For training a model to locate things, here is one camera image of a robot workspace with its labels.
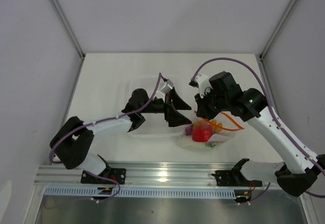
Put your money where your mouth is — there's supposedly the left aluminium frame post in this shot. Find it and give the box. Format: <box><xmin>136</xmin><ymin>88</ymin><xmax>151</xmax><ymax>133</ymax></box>
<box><xmin>48</xmin><ymin>0</ymin><xmax>85</xmax><ymax>60</ymax></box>

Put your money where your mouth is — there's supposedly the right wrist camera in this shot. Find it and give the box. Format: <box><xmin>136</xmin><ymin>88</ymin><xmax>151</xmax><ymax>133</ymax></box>
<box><xmin>189</xmin><ymin>71</ymin><xmax>243</xmax><ymax>99</ymax></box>

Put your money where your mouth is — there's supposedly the purple onion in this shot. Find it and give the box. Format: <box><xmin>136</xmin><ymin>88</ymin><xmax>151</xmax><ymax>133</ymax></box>
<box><xmin>184</xmin><ymin>124</ymin><xmax>193</xmax><ymax>136</ymax></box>

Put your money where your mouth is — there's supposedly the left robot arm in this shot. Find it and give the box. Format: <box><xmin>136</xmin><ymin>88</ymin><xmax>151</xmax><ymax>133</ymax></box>
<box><xmin>49</xmin><ymin>88</ymin><xmax>191</xmax><ymax>183</ymax></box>

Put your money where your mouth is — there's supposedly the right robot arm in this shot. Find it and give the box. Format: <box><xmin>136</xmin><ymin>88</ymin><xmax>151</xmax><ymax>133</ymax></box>
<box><xmin>194</xmin><ymin>88</ymin><xmax>324</xmax><ymax>197</ymax></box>

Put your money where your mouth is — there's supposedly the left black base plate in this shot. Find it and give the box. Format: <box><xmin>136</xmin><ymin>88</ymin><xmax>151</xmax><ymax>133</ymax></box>
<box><xmin>81</xmin><ymin>168</ymin><xmax>126</xmax><ymax>185</ymax></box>

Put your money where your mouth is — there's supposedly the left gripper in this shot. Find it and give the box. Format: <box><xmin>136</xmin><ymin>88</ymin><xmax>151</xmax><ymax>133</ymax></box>
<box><xmin>139</xmin><ymin>87</ymin><xmax>191</xmax><ymax>126</ymax></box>

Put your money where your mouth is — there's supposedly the right aluminium frame post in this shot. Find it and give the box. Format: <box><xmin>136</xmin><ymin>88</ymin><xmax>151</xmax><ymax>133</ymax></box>
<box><xmin>259</xmin><ymin>0</ymin><xmax>300</xmax><ymax>62</ymax></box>

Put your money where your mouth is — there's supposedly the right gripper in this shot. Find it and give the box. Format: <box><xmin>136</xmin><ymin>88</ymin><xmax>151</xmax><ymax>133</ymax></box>
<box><xmin>194</xmin><ymin>87</ymin><xmax>229</xmax><ymax>121</ymax></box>

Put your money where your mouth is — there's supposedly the aluminium mounting rail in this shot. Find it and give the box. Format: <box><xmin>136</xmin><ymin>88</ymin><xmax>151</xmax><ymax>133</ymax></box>
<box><xmin>34</xmin><ymin>162</ymin><xmax>234</xmax><ymax>188</ymax></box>

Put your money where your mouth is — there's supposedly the white slotted cable duct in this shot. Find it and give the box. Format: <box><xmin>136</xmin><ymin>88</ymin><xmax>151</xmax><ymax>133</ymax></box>
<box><xmin>44</xmin><ymin>186</ymin><xmax>236</xmax><ymax>200</ymax></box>

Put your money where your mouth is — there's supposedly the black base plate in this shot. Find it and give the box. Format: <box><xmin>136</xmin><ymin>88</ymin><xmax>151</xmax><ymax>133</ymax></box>
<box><xmin>211</xmin><ymin>170</ymin><xmax>263</xmax><ymax>187</ymax></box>
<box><xmin>81</xmin><ymin>168</ymin><xmax>126</xmax><ymax>185</ymax></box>

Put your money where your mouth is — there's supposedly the white radish with leaves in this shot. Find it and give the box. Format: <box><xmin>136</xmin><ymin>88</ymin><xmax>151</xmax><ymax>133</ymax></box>
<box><xmin>178</xmin><ymin>138</ymin><xmax>219</xmax><ymax>150</ymax></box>

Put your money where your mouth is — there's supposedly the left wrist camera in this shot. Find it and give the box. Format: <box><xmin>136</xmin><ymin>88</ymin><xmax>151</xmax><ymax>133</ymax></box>
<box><xmin>159</xmin><ymin>79</ymin><xmax>174</xmax><ymax>94</ymax></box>

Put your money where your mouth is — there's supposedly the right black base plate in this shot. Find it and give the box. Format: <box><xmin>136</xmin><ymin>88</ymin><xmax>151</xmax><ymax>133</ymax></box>
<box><xmin>211</xmin><ymin>170</ymin><xmax>263</xmax><ymax>187</ymax></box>

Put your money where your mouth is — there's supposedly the white plastic basket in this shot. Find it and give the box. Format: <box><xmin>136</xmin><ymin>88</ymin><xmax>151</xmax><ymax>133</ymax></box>
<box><xmin>126</xmin><ymin>75</ymin><xmax>186</xmax><ymax>139</ymax></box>

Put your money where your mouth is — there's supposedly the red bell pepper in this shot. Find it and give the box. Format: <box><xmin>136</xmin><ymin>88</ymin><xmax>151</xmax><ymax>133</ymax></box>
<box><xmin>191</xmin><ymin>123</ymin><xmax>213</xmax><ymax>143</ymax></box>

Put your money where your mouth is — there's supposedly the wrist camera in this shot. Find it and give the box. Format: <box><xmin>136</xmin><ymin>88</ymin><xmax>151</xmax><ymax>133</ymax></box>
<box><xmin>159</xmin><ymin>79</ymin><xmax>174</xmax><ymax>94</ymax></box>
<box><xmin>189</xmin><ymin>71</ymin><xmax>243</xmax><ymax>99</ymax></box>

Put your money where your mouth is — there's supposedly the clear zip top bag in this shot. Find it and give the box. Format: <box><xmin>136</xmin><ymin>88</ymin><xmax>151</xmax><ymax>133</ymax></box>
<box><xmin>177</xmin><ymin>112</ymin><xmax>245</xmax><ymax>151</ymax></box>

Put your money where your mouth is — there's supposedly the aluminium frame post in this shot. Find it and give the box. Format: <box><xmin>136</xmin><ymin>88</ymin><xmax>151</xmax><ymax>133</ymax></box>
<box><xmin>48</xmin><ymin>0</ymin><xmax>85</xmax><ymax>60</ymax></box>
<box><xmin>259</xmin><ymin>0</ymin><xmax>300</xmax><ymax>62</ymax></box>

